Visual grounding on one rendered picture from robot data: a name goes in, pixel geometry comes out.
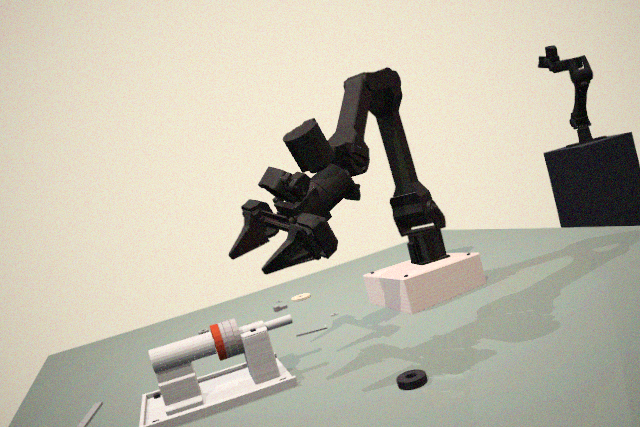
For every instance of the red-brown ring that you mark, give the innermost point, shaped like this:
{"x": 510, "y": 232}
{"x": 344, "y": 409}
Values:
{"x": 220, "y": 347}

